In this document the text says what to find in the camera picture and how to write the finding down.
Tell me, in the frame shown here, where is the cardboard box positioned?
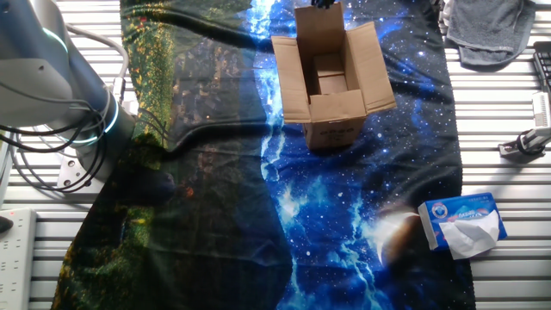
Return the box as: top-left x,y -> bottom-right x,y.
270,2 -> 397,151

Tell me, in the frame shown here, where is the blue tissue box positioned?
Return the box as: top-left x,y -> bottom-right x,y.
417,192 -> 508,252

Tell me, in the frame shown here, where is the grey towel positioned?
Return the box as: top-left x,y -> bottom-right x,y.
445,0 -> 537,72

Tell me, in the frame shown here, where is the black keyboard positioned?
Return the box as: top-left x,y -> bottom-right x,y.
532,40 -> 551,94

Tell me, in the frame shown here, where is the galaxy and forest print cloth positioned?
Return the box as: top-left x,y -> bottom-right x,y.
51,0 -> 477,310

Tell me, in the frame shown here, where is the white ribbed block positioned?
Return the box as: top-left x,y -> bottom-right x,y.
532,91 -> 551,128

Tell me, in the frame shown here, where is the white tissue sheet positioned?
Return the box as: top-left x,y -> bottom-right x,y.
438,209 -> 501,261

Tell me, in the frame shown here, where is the white power strip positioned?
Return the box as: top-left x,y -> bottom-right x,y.
0,208 -> 38,310

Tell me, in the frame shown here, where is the grey robot hose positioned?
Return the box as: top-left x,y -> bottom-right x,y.
66,24 -> 130,104

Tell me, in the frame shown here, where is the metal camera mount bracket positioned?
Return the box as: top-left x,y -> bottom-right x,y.
498,140 -> 547,163

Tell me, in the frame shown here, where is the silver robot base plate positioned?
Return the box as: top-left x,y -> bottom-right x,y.
57,158 -> 107,193

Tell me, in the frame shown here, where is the black base cable loop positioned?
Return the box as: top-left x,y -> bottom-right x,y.
0,109 -> 107,195

